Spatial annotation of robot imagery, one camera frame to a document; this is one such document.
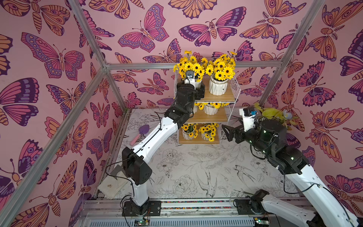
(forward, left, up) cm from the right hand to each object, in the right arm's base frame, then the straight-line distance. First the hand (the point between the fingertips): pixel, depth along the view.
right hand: (232, 120), depth 63 cm
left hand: (+20, +16, +7) cm, 27 cm away
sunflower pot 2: (+15, +7, -7) cm, 18 cm away
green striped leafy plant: (+17, -38, -16) cm, 45 cm away
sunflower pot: (+13, +13, -3) cm, 19 cm away
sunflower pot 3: (+14, +19, -27) cm, 36 cm away
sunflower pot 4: (+12, +7, -25) cm, 28 cm away
